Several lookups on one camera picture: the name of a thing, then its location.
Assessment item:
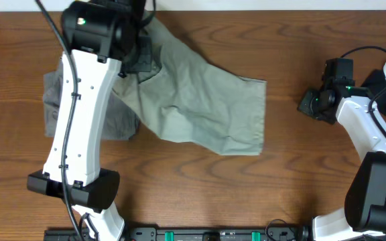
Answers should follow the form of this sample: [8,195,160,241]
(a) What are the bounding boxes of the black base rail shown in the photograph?
[44,226,310,241]

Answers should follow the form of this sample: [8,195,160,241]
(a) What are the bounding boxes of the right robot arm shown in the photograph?
[298,86,386,240]

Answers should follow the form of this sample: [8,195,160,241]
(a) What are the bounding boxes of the light khaki green pants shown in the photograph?
[113,19,267,155]

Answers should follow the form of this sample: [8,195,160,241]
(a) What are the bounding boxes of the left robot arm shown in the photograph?
[27,1,153,240]

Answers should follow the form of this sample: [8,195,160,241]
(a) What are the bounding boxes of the folded dark grey shorts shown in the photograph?
[43,62,139,141]

